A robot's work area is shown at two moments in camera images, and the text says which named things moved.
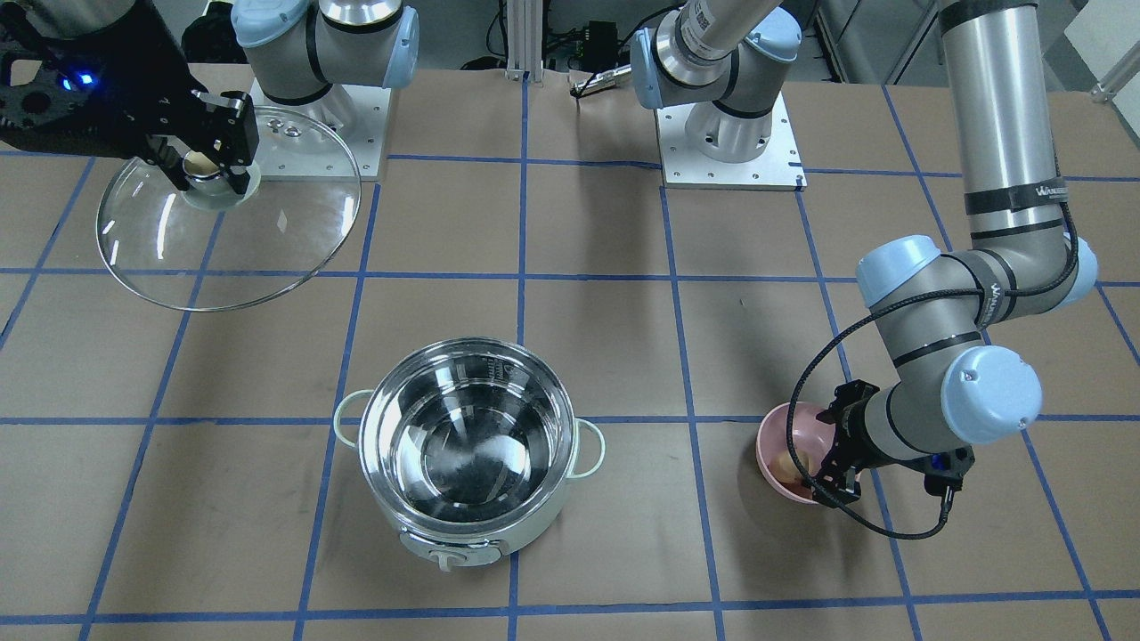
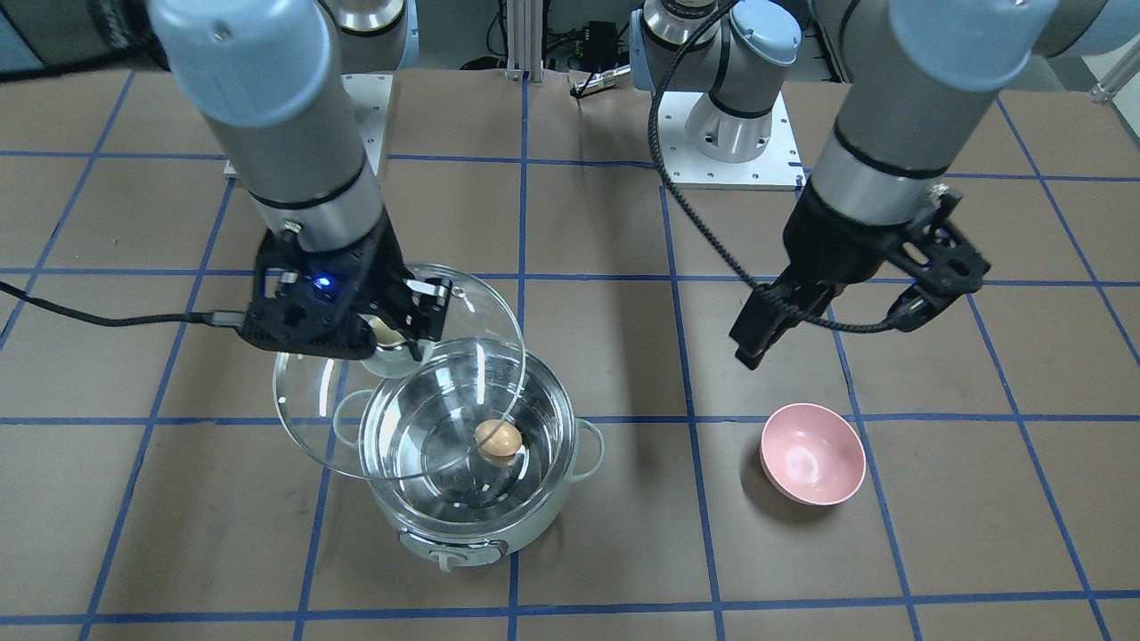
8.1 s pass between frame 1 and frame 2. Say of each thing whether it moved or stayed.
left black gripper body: moved
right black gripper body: moved
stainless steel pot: stayed
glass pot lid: moved
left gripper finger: moved
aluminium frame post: stayed
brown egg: moved
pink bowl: stayed
